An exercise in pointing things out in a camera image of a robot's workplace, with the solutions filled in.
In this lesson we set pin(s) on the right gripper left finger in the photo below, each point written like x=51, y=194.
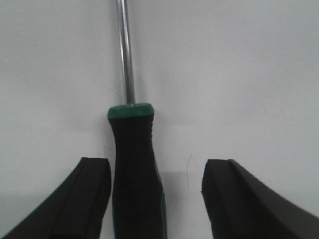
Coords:
x=76, y=208

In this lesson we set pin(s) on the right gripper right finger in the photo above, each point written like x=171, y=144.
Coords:
x=240, y=206

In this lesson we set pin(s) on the green black screwdriver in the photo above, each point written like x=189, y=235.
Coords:
x=138, y=197

